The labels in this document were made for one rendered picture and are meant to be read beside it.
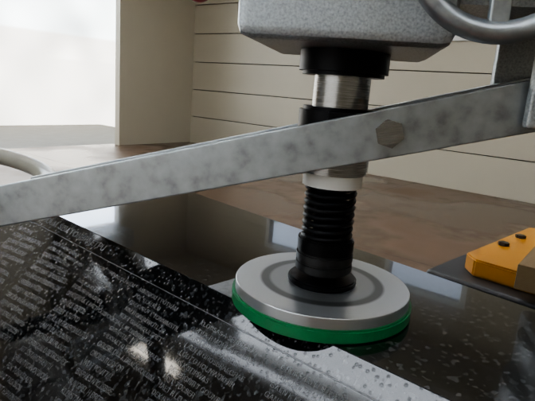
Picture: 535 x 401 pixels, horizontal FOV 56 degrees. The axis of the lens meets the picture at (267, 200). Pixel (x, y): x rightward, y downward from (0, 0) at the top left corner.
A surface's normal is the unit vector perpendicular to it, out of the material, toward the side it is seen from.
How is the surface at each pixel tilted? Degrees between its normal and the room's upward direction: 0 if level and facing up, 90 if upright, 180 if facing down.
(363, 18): 90
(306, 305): 0
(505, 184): 90
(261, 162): 90
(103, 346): 45
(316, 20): 90
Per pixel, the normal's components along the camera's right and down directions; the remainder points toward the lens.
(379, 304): 0.07, -0.97
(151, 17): 0.78, 0.19
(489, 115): -0.19, 0.20
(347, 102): 0.10, 0.22
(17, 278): -0.42, -0.61
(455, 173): -0.62, 0.13
